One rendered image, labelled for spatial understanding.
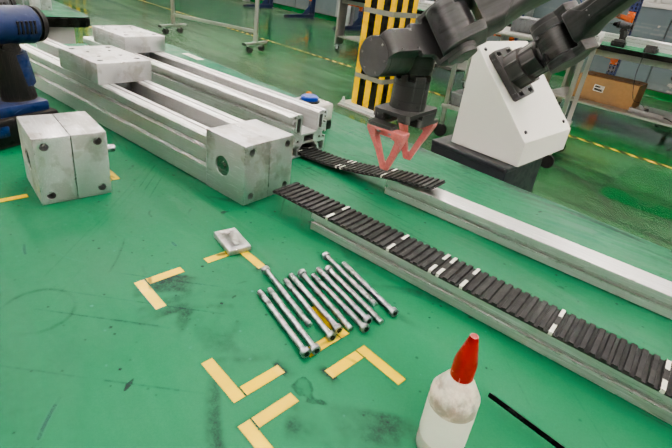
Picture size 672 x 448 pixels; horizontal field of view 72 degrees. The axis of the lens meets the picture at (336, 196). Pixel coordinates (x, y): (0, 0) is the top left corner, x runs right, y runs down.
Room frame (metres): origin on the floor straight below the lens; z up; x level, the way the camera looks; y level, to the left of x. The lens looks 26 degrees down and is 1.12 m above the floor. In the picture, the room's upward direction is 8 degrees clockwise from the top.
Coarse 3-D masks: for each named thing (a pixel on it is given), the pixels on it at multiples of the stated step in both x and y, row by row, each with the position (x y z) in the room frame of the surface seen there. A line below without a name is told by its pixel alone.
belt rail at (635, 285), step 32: (384, 192) 0.73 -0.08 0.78; (416, 192) 0.69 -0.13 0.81; (448, 192) 0.70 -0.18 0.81; (480, 224) 0.63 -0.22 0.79; (512, 224) 0.62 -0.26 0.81; (544, 256) 0.57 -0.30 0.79; (576, 256) 0.55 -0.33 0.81; (608, 256) 0.56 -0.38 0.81; (608, 288) 0.52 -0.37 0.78; (640, 288) 0.50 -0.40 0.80
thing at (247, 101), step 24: (168, 72) 1.05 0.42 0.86; (192, 72) 1.12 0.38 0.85; (216, 72) 1.09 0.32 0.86; (192, 96) 1.00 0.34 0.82; (216, 96) 0.97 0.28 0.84; (240, 96) 0.91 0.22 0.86; (264, 96) 0.97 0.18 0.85; (288, 96) 0.96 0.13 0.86; (264, 120) 0.87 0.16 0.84; (288, 120) 0.83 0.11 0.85; (312, 120) 0.89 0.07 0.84; (312, 144) 0.89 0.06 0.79
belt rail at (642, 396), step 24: (312, 216) 0.57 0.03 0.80; (336, 240) 0.55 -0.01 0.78; (360, 240) 0.53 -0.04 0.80; (384, 264) 0.50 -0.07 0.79; (408, 264) 0.48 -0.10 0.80; (432, 288) 0.46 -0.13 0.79; (456, 288) 0.44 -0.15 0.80; (480, 312) 0.42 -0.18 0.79; (504, 312) 0.41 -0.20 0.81; (528, 336) 0.39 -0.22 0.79; (576, 360) 0.37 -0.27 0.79; (600, 384) 0.35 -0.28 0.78; (624, 384) 0.34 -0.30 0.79; (648, 408) 0.32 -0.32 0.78
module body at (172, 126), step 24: (24, 48) 1.07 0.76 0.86; (48, 48) 1.16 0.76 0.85; (48, 72) 1.00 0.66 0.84; (72, 72) 0.93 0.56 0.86; (72, 96) 0.93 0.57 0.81; (96, 96) 0.87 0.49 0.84; (120, 96) 0.82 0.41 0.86; (144, 96) 0.90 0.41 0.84; (168, 96) 0.85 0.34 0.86; (96, 120) 0.88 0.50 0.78; (120, 120) 0.82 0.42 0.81; (144, 120) 0.77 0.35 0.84; (168, 120) 0.73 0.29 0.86; (192, 120) 0.73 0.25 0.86; (216, 120) 0.77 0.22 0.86; (240, 120) 0.76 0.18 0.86; (144, 144) 0.77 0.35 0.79; (168, 144) 0.75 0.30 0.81; (192, 144) 0.69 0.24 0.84; (192, 168) 0.69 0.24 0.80
